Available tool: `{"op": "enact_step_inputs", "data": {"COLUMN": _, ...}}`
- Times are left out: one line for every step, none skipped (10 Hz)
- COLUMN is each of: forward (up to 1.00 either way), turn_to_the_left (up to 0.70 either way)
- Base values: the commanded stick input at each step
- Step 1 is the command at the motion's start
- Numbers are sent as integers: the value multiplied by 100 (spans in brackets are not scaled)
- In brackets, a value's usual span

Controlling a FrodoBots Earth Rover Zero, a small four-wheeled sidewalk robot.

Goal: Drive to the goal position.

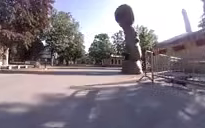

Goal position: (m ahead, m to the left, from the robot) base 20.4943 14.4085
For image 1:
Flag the small distant building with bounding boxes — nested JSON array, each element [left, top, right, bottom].
[[101, 54, 125, 67]]

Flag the tall dark sculpture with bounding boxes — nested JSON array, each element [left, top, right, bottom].
[[114, 3, 144, 75]]

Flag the long low kerb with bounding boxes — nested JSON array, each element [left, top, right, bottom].
[[0, 66, 123, 75]]

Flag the row of large trees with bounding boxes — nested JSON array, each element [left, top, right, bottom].
[[0, 0, 159, 67]]

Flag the tall chimney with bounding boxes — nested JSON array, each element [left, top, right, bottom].
[[181, 8, 193, 34]]

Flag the metal barrier fence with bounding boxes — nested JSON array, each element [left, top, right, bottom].
[[138, 49, 205, 85]]

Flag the brown brick building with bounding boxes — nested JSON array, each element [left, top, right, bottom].
[[153, 25, 205, 75]]

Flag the pale bench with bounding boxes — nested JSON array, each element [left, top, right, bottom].
[[0, 61, 33, 71]]

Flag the grey asphalt ground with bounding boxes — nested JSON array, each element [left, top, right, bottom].
[[0, 68, 205, 128]]

